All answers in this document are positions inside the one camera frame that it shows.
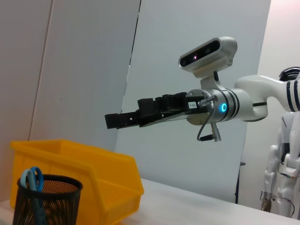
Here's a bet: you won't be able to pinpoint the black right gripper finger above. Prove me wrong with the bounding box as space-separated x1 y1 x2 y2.
104 110 188 130
136 97 157 116

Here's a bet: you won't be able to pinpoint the blue scissors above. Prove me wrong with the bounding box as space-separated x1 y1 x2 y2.
20 166 49 225

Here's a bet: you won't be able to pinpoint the yellow plastic bin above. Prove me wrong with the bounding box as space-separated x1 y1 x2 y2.
9 139 145 223

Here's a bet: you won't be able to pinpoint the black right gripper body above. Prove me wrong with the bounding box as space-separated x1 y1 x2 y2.
154 92 192 119

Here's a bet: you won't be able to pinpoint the white partition board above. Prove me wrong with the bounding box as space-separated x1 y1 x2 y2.
114 0 271 204

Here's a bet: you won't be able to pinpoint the right arm cable with plugs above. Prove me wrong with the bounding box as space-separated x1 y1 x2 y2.
196 95 223 143

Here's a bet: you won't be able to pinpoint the black mesh pen holder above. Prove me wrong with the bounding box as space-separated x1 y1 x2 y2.
13 173 83 225

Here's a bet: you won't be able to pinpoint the white background machine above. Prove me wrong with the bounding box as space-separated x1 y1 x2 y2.
260 67 300 218

